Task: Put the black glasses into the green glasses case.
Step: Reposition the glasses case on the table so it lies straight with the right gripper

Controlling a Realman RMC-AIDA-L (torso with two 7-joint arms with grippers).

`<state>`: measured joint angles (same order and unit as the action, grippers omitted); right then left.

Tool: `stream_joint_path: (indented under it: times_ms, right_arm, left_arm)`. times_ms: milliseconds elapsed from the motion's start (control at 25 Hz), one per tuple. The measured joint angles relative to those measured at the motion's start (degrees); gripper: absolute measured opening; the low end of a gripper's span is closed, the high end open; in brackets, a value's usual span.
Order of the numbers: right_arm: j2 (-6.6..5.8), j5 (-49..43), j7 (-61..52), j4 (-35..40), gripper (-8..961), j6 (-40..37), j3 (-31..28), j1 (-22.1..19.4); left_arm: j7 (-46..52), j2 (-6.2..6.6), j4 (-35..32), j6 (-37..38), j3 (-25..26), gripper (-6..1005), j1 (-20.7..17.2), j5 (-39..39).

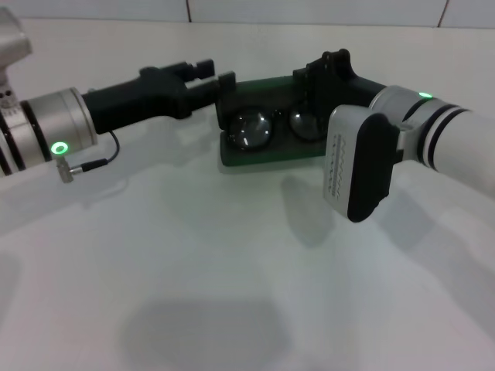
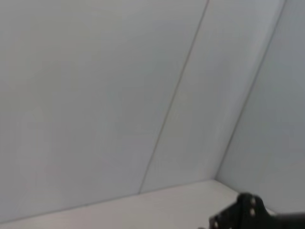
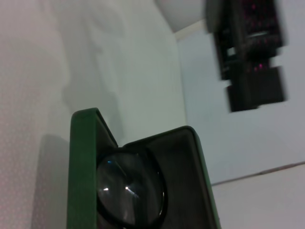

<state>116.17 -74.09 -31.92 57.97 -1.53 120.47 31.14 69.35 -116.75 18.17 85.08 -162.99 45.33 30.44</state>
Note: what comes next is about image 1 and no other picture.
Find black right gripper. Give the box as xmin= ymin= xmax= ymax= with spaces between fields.
xmin=292 ymin=48 xmax=387 ymax=136

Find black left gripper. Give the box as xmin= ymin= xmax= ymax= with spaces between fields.
xmin=79 ymin=57 xmax=237 ymax=135

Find black thin-framed glasses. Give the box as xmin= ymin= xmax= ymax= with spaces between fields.
xmin=226 ymin=105 xmax=329 ymax=151

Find green glasses case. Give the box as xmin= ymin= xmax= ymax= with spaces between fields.
xmin=215 ymin=75 xmax=338 ymax=175

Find left gripper cable with plug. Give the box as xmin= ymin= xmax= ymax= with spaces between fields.
xmin=56 ymin=129 xmax=120 ymax=183

